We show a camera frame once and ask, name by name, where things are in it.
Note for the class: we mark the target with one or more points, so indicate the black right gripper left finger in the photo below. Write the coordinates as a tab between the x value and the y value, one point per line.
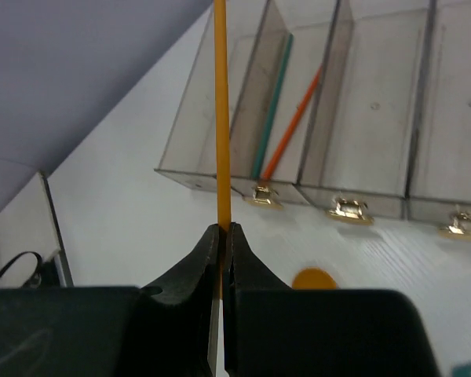
162	329

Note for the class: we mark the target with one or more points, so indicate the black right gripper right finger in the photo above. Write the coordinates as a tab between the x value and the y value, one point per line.
270	329

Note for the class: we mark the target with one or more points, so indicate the yellow plastic spoon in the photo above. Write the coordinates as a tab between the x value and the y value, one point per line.
313	279

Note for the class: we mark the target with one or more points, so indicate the teal chopstick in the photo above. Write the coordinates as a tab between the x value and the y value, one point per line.
272	108

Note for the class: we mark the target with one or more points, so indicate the clear tray far end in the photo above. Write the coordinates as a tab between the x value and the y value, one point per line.
189	157

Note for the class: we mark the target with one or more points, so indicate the clear tray end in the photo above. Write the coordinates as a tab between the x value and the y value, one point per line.
189	157
440	184

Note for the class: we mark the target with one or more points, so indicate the clear tray near end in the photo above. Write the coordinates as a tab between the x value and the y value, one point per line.
440	184

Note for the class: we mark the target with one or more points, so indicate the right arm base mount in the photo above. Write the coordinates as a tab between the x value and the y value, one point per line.
28	269

